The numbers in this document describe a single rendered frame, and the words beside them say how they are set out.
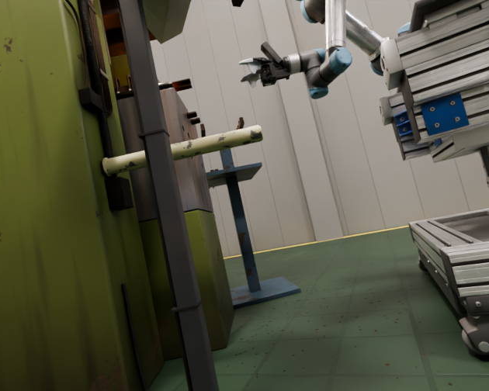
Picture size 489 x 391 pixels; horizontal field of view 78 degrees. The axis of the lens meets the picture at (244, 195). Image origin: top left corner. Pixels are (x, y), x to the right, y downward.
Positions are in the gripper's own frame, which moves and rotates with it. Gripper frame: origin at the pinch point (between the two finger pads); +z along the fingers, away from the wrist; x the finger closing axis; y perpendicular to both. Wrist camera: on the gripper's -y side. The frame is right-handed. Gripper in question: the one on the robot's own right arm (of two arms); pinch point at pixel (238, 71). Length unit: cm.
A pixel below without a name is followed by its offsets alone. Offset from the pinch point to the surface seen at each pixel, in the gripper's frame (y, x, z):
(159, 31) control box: 7.2, -43.5, 20.6
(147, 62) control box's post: 25, -60, 21
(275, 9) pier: -190, 232, -74
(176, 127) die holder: 23.4, -15.9, 26.6
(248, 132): 38, -39, 3
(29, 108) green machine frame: 20, -44, 58
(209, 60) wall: -176, 288, 22
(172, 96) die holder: 12.0, -15.9, 25.8
